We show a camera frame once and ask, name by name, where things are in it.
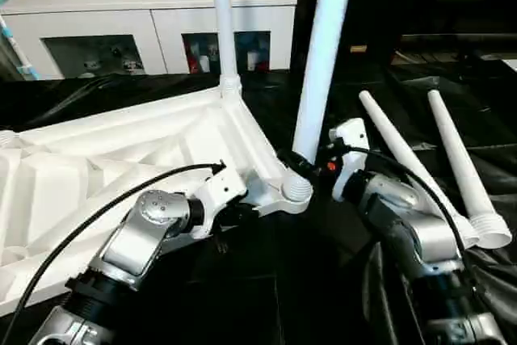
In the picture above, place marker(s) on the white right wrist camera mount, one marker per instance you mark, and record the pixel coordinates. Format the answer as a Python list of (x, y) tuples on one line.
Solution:
[(349, 139)]

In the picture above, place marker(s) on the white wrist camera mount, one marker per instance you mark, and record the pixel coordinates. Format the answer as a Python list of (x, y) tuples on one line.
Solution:
[(218, 187), (349, 139)]

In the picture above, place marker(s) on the white plastic table top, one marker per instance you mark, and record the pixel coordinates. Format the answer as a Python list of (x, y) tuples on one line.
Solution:
[(81, 167)]

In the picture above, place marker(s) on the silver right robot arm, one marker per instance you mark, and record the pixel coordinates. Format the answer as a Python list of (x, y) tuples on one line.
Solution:
[(420, 232)]

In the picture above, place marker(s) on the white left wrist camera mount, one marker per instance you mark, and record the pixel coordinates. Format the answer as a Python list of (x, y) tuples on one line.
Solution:
[(218, 187)]

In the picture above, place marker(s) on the black plastic mat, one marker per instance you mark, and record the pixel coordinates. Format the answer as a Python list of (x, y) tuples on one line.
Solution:
[(323, 280)]

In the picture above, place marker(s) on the white plastic table leg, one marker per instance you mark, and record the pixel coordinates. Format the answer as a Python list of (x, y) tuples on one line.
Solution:
[(396, 143), (319, 62), (224, 22), (456, 159)]

